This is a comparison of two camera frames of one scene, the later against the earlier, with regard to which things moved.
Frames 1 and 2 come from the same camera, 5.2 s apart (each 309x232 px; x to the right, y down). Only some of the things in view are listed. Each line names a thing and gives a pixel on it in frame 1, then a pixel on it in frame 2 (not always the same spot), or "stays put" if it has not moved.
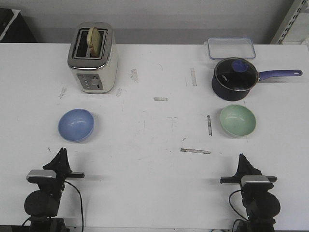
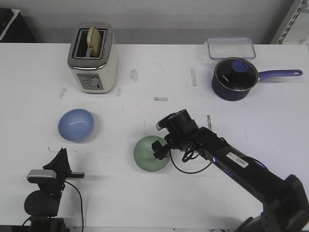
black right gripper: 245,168 -> 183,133
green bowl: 238,120 -> 143,154
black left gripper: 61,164 stays put
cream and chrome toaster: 92,53 stays put
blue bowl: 76,125 stays put
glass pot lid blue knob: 233,79 stays put
